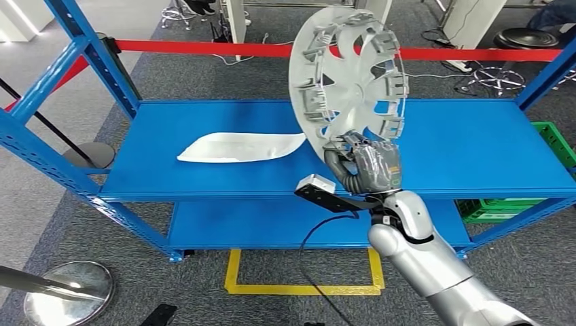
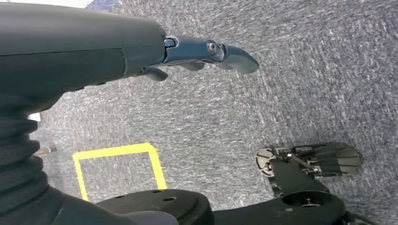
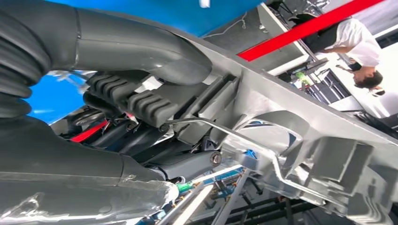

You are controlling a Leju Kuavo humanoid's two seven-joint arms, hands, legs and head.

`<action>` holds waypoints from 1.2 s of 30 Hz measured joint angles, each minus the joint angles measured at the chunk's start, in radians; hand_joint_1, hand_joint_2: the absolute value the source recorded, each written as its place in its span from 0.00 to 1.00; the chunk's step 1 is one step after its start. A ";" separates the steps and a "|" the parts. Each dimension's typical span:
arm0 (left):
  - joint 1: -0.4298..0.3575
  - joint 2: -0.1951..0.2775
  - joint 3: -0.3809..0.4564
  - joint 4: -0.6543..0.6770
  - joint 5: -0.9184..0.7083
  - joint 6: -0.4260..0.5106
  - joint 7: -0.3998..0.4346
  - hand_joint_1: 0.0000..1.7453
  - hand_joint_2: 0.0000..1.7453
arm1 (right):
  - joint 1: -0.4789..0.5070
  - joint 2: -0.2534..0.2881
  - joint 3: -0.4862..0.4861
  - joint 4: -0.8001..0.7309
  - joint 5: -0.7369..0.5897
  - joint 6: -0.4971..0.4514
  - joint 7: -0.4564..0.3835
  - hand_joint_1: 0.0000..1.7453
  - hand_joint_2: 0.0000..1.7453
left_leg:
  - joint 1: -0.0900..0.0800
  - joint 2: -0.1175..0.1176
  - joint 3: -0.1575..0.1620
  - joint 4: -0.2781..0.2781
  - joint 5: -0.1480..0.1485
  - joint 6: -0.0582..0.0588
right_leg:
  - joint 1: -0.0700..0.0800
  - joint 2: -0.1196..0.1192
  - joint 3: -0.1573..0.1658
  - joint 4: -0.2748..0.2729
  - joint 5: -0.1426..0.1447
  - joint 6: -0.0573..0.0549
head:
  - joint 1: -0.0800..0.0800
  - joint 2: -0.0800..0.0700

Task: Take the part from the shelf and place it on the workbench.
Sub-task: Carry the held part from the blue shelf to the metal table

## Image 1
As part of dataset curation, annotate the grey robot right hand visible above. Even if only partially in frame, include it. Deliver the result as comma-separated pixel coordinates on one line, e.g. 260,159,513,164
335,132,403,195

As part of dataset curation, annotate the silver plastic wheel hubcap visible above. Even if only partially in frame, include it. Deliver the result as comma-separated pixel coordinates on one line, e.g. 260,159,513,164
287,6,410,164

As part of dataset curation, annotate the blue metal shelf rack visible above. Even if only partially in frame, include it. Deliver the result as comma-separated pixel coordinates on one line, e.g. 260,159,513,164
0,0,576,264

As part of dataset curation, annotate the green plastic crate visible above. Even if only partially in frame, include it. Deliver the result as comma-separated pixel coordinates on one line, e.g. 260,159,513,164
455,121,576,225

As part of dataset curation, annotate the white power strip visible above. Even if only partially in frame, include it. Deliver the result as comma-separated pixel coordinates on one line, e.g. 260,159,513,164
445,59,474,74

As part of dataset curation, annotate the white curved plastic panel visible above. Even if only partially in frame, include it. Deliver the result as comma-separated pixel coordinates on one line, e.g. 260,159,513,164
177,131,308,164

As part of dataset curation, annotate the white table leg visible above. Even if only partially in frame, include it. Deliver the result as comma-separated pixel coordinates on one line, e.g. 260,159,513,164
443,0,508,50
355,0,393,26
223,0,249,62

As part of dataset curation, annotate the black seat chrome stool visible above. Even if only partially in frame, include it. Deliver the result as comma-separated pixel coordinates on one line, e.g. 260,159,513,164
472,27,576,98

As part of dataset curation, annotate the red barrier belt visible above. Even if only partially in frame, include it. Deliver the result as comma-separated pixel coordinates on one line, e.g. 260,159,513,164
114,39,563,63
3,56,90,112

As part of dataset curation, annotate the person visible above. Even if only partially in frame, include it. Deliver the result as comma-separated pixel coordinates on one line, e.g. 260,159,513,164
526,0,576,33

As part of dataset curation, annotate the person's foot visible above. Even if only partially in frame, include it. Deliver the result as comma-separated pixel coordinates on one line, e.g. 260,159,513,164
182,0,218,16

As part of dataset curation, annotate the chrome legged stool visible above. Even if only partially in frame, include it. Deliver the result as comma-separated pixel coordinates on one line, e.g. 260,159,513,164
161,0,194,31

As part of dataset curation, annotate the black stanchion grey base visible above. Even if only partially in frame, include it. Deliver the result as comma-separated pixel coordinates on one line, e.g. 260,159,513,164
0,77,116,170

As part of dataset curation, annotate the chrome barrier stanchion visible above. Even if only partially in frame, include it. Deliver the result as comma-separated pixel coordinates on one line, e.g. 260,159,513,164
0,261,117,326

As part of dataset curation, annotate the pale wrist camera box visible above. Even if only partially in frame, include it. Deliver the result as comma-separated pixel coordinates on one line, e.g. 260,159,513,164
299,174,337,195

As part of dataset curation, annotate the white floor cable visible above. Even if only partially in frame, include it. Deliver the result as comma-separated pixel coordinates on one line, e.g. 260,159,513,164
211,32,295,67
405,71,456,79

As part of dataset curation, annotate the black camera cable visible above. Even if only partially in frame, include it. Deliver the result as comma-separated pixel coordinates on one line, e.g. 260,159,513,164
298,211,361,326

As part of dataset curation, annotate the black floor cable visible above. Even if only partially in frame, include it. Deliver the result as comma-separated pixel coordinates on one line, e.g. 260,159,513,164
420,29,456,48

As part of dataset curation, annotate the black belt stanchion post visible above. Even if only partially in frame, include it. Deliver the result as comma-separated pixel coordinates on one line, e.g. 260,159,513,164
95,32,141,119

